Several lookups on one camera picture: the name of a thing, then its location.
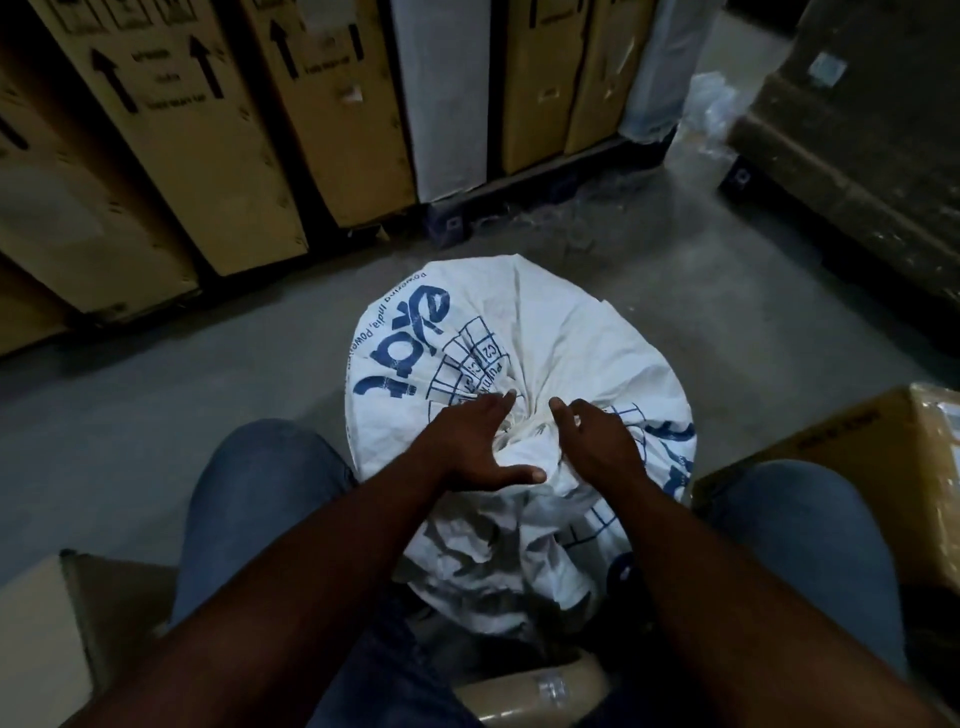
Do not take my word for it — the person's right hand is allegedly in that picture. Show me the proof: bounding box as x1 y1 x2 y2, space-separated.
547 395 650 491

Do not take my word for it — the person's left hand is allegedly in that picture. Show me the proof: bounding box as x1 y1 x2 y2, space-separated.
419 389 549 493

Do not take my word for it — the white woven sack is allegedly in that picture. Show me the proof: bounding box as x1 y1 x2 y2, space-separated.
344 254 699 646

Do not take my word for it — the person's left forearm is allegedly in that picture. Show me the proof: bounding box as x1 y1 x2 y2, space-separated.
63 449 459 728

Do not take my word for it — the person's left leg in jeans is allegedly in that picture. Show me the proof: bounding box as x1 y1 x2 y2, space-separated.
168 418 481 728

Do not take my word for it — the person's leg in jeans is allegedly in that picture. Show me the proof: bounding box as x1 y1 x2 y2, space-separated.
584 458 913 728
168 418 481 728

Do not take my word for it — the person's right leg in jeans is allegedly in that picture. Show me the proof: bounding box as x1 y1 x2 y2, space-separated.
584 458 913 728

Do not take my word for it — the dark blue pallet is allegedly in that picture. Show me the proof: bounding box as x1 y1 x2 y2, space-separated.
423 131 676 245
718 153 960 354

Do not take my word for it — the brown taped package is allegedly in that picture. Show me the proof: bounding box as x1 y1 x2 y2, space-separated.
449 650 613 728

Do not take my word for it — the brown cardboard box with tape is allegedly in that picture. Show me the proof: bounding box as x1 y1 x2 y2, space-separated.
689 382 960 594

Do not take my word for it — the crumpled white plastic sheet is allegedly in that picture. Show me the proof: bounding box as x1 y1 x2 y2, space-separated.
682 71 751 163

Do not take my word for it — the tall box in white wrap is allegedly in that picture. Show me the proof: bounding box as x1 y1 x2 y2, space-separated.
620 0 725 144

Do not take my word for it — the plastic wrapped brown pallet load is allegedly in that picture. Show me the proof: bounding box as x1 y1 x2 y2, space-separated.
727 0 960 301

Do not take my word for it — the row of tall cardboard boxes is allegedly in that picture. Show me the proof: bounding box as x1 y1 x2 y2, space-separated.
0 0 658 358

